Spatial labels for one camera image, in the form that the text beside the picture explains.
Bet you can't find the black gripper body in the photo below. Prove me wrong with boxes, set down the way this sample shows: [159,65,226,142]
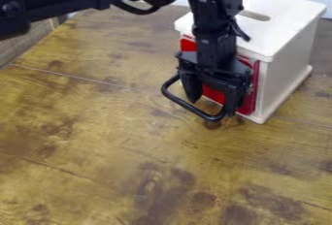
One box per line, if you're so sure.
[177,31,252,95]

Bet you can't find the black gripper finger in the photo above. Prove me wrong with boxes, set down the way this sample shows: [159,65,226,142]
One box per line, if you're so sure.
[180,70,203,104]
[226,85,248,116]

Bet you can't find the black metal drawer handle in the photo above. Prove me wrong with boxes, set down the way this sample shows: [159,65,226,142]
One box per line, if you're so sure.
[161,74,228,122]

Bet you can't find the red wooden drawer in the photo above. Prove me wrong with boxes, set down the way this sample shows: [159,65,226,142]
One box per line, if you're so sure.
[180,34,260,115]

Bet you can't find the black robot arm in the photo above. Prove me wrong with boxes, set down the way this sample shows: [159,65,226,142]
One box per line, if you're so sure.
[0,0,254,121]

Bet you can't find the white wooden cabinet box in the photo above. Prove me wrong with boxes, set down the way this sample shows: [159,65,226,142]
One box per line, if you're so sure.
[173,0,329,125]

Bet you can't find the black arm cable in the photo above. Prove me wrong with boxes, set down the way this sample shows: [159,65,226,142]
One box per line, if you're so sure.
[113,0,164,16]

